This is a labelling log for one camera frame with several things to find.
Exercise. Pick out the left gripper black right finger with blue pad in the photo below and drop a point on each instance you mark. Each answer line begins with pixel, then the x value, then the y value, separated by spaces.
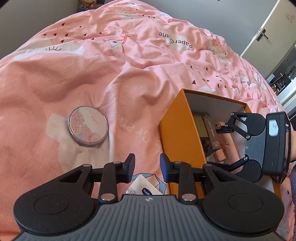
pixel 227 201

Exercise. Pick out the brown lettered cosmetic box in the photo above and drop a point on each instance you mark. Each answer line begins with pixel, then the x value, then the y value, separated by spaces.
pixel 211 142

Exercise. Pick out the plush toys pile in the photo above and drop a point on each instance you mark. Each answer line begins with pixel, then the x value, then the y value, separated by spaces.
pixel 85 5

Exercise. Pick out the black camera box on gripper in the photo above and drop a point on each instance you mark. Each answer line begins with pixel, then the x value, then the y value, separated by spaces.
pixel 277 146

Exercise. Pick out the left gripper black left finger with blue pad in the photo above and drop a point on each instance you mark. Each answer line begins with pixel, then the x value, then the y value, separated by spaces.
pixel 69 201

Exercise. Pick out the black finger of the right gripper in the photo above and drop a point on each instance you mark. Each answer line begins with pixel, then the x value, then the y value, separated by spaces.
pixel 254 122
pixel 245 168

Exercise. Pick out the white sachet packet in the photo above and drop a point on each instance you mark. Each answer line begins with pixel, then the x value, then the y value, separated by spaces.
pixel 141 186

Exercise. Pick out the pink printed bed duvet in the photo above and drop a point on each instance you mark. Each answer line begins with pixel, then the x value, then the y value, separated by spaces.
pixel 128 60

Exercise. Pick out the orange cardboard box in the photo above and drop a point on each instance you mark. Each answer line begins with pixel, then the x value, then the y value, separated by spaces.
pixel 179 136

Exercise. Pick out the white door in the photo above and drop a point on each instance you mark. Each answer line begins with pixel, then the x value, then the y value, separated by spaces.
pixel 267 54

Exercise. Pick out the round pink compact mirror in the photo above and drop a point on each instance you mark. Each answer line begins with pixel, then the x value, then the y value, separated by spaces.
pixel 87 126

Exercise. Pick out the gold glitter box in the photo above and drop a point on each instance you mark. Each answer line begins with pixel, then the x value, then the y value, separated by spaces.
pixel 200 125

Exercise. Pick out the black door handle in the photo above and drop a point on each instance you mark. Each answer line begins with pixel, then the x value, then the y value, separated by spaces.
pixel 261 34

